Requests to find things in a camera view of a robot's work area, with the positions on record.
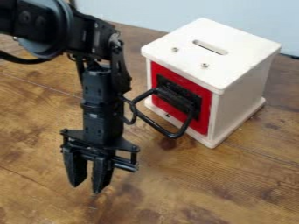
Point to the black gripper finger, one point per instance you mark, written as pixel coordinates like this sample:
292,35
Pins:
102,174
75,166

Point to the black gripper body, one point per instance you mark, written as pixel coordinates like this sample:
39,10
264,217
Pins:
119,152

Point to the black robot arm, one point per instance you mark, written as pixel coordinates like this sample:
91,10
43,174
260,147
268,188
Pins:
51,28

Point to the red drawer front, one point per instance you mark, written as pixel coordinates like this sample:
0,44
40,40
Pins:
184,94

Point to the white wooden box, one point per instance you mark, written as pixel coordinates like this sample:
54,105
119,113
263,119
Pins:
224,60

